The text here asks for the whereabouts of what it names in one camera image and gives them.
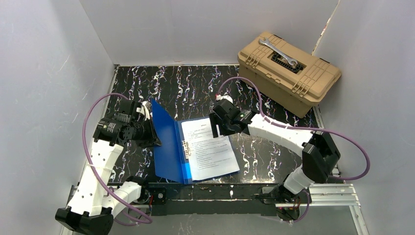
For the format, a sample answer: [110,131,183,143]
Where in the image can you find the blue plastic folder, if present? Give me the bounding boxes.
[151,100,227,185]

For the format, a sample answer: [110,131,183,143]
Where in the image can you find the white printed paper files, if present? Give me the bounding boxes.
[180,117,240,181]

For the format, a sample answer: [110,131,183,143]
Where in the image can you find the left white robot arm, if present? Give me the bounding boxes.
[55,99,161,235]

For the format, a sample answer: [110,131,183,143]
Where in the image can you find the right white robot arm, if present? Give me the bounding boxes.
[209,95,341,203]

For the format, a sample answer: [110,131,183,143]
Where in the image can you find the tan plastic toolbox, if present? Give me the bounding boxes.
[237,32,341,118]

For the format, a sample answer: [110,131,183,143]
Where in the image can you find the silver open-end wrench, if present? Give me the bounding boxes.
[258,38,298,67]

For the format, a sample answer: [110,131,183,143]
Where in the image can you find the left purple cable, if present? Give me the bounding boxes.
[81,93,154,227]

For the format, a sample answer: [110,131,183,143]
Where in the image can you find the purple cable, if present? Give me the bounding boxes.
[215,76,371,223]
[81,93,154,227]

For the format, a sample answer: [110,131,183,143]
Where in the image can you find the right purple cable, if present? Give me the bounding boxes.
[215,76,371,223]

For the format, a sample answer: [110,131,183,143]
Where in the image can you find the aluminium frame rail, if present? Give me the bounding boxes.
[60,185,369,235]

